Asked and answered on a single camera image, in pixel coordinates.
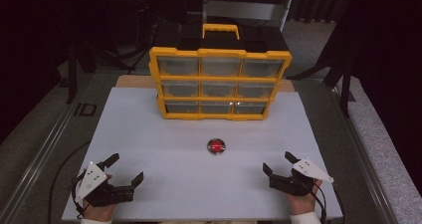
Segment black floor cable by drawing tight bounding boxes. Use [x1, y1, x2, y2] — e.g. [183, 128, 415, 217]
[47, 139, 92, 224]

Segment clear plastic drawer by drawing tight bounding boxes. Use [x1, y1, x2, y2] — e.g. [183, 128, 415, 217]
[233, 101, 269, 115]

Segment aluminium rail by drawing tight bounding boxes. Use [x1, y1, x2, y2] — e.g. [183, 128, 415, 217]
[0, 74, 98, 224]
[324, 84, 401, 224]

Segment yellow black organizer cabinet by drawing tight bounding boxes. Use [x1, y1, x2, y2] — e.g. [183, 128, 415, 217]
[148, 22, 294, 121]

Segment black metal stand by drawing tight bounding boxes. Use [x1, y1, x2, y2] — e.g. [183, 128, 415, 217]
[64, 39, 140, 105]
[288, 16, 356, 118]

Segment person's right hand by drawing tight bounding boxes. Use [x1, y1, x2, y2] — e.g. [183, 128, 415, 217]
[286, 178, 323, 216]

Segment grid of clear drawers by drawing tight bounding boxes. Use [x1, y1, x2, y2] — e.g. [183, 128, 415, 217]
[157, 56, 286, 115]

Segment white table board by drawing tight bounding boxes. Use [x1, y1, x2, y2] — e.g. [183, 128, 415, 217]
[61, 86, 344, 223]

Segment round red metal-rimmed disc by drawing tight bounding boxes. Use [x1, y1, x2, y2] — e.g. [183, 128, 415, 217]
[207, 137, 227, 155]

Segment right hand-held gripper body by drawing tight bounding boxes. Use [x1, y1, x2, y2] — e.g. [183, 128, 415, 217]
[269, 157, 334, 197]

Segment person's left hand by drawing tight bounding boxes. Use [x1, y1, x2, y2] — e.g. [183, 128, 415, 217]
[82, 173, 117, 223]

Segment grey metal chair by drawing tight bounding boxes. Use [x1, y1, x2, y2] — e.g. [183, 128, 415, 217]
[201, 0, 296, 33]

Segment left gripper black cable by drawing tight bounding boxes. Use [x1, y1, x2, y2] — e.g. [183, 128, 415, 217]
[71, 170, 88, 219]

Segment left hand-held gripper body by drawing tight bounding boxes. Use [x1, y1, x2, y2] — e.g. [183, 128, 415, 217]
[74, 161, 135, 208]

